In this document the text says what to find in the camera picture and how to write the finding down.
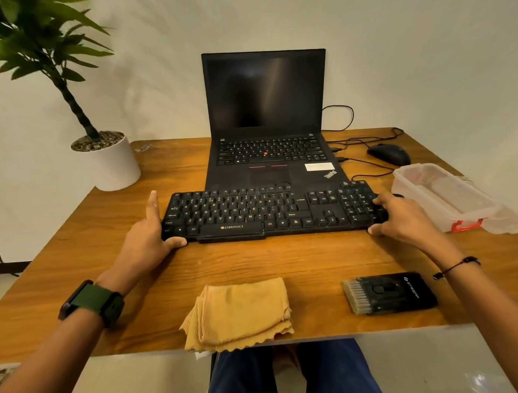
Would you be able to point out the black laptop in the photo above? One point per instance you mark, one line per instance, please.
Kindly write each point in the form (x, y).
(265, 89)

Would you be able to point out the white seat chair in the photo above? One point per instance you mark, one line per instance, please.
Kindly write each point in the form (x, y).
(201, 355)

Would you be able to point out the person's right forearm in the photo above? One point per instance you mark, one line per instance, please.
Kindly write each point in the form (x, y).
(489, 316)

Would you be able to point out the small plastic wrapper scrap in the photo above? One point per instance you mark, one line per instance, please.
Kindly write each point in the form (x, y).
(143, 148)

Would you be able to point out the person's blue jeans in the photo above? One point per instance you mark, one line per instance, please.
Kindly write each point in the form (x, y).
(336, 368)

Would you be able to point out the black keyboard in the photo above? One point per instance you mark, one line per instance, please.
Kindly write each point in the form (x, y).
(263, 210)

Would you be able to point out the clear plastic box red latches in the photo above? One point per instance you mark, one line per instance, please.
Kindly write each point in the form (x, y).
(425, 194)

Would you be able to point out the black cleaning brush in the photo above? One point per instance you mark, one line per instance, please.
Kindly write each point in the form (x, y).
(392, 293)

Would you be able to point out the clear plastic box lid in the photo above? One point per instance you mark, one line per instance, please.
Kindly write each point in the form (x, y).
(506, 222)

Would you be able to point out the black computer mouse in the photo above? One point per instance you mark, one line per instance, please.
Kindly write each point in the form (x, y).
(388, 154)

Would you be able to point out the person's right hand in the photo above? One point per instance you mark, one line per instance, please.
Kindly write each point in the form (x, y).
(408, 224)

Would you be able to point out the person's left hand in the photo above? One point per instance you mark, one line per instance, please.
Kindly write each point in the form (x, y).
(139, 251)

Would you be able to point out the green potted plant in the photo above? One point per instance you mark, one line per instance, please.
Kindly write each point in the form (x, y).
(36, 44)

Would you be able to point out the person's left forearm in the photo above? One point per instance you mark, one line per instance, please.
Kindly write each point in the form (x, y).
(52, 356)

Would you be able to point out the person's bare foot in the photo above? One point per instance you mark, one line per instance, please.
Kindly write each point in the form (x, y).
(285, 360)

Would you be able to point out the yellow cloth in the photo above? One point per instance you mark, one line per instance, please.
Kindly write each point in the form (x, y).
(238, 313)

